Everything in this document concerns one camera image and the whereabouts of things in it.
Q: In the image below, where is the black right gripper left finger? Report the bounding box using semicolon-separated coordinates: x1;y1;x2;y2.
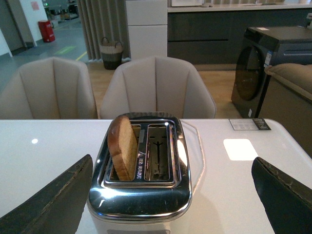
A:
0;155;93;234

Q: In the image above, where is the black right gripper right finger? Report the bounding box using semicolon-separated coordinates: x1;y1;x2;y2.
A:
251;157;312;234

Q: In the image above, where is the toasted bread slice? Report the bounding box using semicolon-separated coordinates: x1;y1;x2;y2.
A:
107;116;137;181

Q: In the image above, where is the black white label card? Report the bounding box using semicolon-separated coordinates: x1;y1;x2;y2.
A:
229;118;271;131

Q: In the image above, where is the beige sofa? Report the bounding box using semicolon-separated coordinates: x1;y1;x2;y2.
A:
259;63;312;156

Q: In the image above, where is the white chrome two-slot toaster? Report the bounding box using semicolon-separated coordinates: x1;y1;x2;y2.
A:
87;112;192;234

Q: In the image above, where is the beige chair left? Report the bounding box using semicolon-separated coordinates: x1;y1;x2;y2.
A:
0;57;98;119

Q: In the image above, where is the dark grey washing machine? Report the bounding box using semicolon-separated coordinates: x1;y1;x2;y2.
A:
231;26;312;118

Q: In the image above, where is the woven laundry basket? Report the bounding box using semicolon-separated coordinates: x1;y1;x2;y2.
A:
99;37;123;70

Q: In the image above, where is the red bin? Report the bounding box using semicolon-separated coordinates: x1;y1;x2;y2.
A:
38;20;55;43

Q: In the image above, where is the dark kitchen cabinet counter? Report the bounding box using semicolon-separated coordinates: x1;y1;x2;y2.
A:
167;4;312;64

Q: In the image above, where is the grey curtain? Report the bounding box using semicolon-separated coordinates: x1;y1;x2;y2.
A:
77;0;130;60

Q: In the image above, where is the white refrigerator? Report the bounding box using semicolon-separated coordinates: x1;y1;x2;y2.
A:
125;0;168;60

